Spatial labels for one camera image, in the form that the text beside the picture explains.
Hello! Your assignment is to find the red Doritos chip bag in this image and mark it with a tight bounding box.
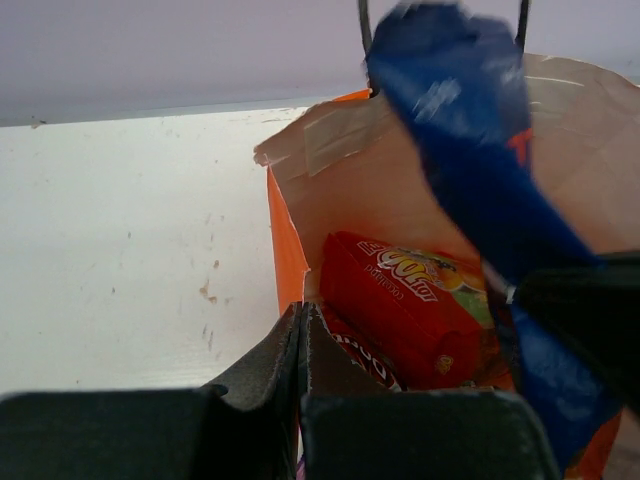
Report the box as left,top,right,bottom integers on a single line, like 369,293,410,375
321,303,406,392

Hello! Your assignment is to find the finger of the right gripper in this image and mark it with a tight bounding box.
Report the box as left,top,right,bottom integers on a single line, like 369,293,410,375
514,251,639,414

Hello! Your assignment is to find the red candy bag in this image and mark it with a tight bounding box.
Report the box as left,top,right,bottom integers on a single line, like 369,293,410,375
320,231,508,390

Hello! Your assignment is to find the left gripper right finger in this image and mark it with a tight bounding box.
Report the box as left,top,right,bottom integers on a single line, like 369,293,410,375
299,304,561,479

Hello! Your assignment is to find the blue Burts chip bag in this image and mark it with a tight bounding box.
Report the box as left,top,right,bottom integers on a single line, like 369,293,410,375
366,1,621,470

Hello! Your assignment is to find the orange paper bag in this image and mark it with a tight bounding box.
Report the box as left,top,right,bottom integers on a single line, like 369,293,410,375
255,51,639,479

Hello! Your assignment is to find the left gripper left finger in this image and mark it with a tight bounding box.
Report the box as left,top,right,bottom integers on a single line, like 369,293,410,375
1,303,302,479

